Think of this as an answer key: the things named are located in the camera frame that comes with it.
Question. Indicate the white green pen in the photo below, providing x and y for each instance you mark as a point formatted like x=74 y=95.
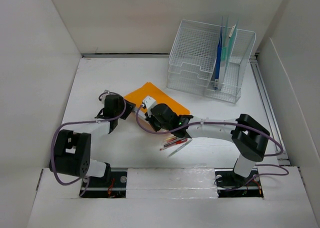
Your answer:
x=179 y=148

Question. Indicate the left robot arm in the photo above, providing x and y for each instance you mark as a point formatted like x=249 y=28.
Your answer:
x=70 y=152

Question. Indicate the red capped pen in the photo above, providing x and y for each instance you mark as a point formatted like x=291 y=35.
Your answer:
x=173 y=143

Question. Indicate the black red pen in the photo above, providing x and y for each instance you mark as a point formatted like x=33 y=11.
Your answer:
x=172 y=140

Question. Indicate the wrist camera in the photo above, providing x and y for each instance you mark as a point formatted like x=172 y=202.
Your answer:
x=106 y=92
x=149 y=102

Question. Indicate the metal mounting rail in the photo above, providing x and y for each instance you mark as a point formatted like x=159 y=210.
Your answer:
x=227 y=185

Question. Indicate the white wire desk organizer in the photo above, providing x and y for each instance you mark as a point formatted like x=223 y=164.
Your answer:
x=192 y=61

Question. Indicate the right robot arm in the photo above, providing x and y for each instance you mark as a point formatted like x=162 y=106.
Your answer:
x=249 y=137

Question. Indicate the blue folder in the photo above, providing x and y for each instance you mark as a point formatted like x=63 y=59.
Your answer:
x=216 y=72

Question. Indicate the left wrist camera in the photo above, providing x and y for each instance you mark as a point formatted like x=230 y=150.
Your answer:
x=106 y=92

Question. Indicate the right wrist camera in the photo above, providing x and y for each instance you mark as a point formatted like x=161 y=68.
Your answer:
x=149 y=102

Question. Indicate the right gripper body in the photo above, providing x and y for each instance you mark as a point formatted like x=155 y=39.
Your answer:
x=154 y=123

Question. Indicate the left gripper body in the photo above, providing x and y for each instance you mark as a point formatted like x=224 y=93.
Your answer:
x=127 y=110

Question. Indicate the green folder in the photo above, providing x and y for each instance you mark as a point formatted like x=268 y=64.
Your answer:
x=228 y=39

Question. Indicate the orange folder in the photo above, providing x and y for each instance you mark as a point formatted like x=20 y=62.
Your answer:
x=149 y=89

